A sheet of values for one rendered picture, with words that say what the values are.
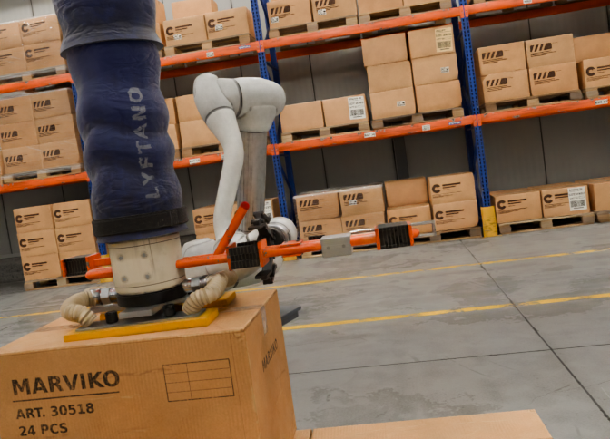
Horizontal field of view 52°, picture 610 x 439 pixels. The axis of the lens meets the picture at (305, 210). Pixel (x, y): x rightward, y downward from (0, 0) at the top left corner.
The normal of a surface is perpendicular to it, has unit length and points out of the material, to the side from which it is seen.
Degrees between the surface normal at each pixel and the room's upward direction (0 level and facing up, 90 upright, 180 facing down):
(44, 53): 90
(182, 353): 90
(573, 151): 90
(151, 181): 72
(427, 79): 94
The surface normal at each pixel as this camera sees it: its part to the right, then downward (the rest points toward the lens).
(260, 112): 0.53, 0.38
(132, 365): -0.13, 0.09
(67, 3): -0.46, 0.24
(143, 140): 0.61, -0.40
